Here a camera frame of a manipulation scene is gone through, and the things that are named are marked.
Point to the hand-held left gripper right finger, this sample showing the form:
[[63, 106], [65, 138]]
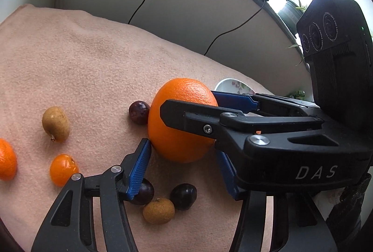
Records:
[[227, 176]]

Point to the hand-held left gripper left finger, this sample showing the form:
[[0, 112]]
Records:
[[140, 170]]

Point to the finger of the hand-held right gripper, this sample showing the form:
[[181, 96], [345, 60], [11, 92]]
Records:
[[233, 100], [189, 117]]

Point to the white floral bowl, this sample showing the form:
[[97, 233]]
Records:
[[230, 84]]

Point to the dark purple cherry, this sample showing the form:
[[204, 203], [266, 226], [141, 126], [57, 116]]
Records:
[[145, 193], [183, 196]]

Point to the large orange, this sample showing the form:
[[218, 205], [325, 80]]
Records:
[[174, 148]]

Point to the round brown longan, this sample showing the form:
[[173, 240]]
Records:
[[158, 211]]

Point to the dark red plum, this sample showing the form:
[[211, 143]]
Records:
[[138, 113]]

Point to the small orange kumquat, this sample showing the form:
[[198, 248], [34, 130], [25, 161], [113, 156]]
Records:
[[61, 170]]

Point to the oval brown spotted fruit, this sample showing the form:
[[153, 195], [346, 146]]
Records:
[[55, 122]]

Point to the orange tangerine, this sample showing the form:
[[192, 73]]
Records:
[[7, 160]]

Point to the person's right forearm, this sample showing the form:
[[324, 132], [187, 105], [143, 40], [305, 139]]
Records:
[[349, 211]]

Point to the small green bottle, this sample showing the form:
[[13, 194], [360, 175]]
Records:
[[299, 94]]

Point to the green plant leaves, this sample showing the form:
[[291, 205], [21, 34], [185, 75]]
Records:
[[297, 49]]

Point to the potted green plant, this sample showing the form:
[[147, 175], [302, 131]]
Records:
[[290, 14]]

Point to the peach fleece blanket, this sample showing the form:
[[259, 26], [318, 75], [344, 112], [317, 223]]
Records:
[[87, 65]]

